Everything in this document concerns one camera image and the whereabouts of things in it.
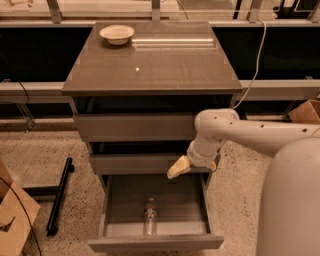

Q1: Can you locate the grey drawer cabinet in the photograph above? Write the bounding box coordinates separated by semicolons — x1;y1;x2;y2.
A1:
61;20;244;178

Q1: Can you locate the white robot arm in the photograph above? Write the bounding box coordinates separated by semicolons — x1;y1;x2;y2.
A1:
167;109;320;256

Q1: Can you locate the metal window rail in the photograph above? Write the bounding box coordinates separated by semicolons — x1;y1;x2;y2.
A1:
0;78;320;104

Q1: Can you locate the cardboard box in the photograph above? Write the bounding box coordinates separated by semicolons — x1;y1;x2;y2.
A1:
0;160;40;256
289;100;320;124

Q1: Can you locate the clear plastic water bottle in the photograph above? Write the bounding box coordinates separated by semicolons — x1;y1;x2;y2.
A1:
144;198;157;236

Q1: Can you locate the top grey drawer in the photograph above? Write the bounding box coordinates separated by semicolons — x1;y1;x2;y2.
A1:
74;113;196;142

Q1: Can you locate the black metal stand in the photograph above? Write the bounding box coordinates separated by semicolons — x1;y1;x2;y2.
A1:
25;158;75;237

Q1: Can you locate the white paper bowl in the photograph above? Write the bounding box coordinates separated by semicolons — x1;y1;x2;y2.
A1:
99;25;135;45

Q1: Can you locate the open bottom grey drawer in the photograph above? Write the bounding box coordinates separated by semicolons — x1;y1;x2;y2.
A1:
88;173;224;253

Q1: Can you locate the white cable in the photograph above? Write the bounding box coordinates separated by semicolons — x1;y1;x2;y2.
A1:
233;18;268;110

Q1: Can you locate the middle grey drawer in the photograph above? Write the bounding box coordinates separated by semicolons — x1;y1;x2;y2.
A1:
89;151;222;176

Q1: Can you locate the cardboard box right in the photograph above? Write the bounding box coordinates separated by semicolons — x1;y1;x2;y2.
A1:
289;100;320;124

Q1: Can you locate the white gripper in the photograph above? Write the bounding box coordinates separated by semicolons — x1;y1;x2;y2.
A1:
167;150;217;179

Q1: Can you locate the black cable left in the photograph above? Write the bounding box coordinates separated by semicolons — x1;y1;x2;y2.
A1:
0;175;44;256

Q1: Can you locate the cardboard box left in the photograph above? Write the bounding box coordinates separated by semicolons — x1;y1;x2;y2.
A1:
0;160;40;256

